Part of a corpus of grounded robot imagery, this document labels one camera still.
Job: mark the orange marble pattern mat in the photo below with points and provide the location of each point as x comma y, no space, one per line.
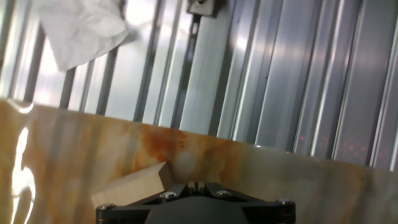
77,155

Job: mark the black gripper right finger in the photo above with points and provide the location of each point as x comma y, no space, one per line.
270,213

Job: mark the light wooden block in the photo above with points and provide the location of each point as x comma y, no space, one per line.
133,186

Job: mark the crumpled white tissue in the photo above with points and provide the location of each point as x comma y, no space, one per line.
81,31

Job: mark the aluminium camera rail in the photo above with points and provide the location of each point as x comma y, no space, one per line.
202,68

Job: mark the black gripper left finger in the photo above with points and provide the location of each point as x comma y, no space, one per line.
124,213

